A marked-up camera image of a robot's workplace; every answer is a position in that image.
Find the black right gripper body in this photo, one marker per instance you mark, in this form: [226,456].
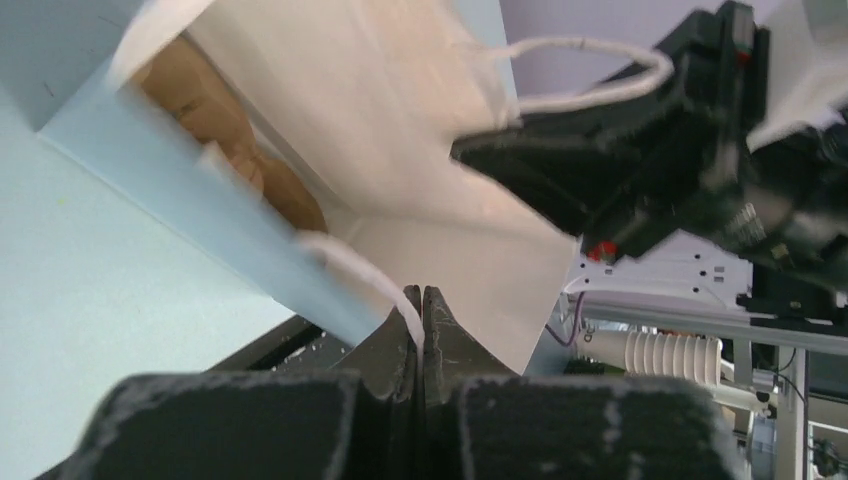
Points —
[785,209]

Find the white paper bag with handles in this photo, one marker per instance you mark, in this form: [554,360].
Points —
[366,98]

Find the brown cardboard cup carrier tray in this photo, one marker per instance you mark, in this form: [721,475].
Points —
[225,146]

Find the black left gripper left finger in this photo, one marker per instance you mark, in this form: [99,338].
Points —
[356,419]

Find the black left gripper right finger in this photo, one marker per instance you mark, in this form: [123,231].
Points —
[486,422]

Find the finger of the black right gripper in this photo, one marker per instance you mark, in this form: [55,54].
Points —
[623,176]

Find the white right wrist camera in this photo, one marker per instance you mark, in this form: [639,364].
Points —
[807,67]

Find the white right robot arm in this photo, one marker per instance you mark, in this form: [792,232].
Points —
[683,265]

